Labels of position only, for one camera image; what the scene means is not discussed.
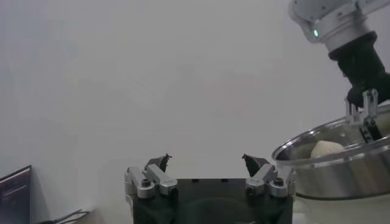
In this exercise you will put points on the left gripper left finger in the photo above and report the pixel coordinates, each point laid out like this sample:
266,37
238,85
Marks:
158,179

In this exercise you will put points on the white steamed baozi bun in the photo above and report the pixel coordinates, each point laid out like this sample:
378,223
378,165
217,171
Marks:
327,149

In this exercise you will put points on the stainless steel steamer basket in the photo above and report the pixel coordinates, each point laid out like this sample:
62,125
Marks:
335,179

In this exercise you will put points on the dark monitor screen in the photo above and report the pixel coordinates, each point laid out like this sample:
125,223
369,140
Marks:
15,198

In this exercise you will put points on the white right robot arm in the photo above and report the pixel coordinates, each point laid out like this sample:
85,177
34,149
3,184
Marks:
335,18

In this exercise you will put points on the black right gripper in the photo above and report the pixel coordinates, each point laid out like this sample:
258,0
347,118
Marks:
362,67

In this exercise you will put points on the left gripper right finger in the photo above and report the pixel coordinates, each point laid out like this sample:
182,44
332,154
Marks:
265,176

